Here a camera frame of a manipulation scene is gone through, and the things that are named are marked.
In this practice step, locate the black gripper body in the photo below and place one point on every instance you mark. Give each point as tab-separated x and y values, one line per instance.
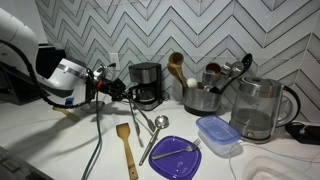
107	86

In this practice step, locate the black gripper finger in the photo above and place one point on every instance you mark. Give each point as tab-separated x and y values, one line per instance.
118	97
121	87

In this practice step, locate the metal tongs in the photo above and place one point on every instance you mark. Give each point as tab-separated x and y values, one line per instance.
140	119

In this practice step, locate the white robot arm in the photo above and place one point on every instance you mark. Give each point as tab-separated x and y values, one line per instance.
19	51

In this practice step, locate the wooden spoon in holder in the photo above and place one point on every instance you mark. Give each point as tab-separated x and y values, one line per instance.
174	66
215	67

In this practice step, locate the steel utensil holder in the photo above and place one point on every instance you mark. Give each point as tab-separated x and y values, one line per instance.
199	102

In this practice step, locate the black steel coffee maker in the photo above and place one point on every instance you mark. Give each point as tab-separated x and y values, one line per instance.
147	89

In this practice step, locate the wooden spatula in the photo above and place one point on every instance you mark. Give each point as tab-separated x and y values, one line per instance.
123	132

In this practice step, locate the metal ladle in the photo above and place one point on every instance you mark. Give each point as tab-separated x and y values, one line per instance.
161	122

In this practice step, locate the purple plastic plate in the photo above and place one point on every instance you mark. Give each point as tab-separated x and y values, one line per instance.
179	166

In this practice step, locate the metal fork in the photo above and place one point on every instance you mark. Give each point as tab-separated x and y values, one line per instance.
189	148

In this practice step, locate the clear container purple lid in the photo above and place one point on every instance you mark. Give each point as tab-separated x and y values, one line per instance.
219	136

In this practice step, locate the black slotted spoon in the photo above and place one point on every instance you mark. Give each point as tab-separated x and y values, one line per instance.
237	69

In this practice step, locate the glass electric kettle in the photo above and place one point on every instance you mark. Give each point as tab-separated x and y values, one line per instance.
261	106

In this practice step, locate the white wall outlet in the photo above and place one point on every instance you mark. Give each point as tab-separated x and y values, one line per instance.
114	58

